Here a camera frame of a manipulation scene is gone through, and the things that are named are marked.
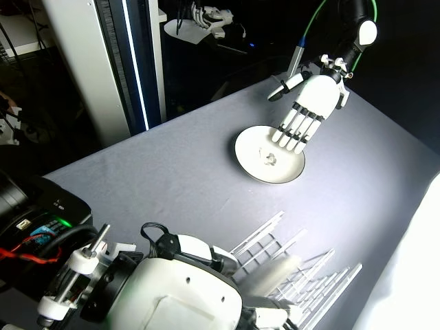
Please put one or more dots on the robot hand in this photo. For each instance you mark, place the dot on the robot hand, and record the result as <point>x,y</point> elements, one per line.
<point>178,295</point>
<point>319,96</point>

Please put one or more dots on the white round plate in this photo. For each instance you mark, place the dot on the white round plate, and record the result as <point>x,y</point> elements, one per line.
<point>275,168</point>
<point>271,275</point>

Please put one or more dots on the spare white robot hand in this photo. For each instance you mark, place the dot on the spare white robot hand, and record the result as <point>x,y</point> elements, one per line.
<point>220,17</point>

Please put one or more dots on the grey metal bar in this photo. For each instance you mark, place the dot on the grey metal bar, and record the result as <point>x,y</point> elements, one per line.
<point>295,62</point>

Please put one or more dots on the grey table cloth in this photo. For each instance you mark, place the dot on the grey table cloth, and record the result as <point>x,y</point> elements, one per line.
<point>154,185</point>

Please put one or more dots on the small white box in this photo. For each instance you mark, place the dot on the small white box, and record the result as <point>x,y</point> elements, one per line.
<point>217,33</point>

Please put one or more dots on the white paper sheet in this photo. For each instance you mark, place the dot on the white paper sheet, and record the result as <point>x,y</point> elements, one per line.
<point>187,32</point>

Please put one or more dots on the white robot body column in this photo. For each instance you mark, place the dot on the white robot body column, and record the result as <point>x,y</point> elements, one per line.
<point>82,38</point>

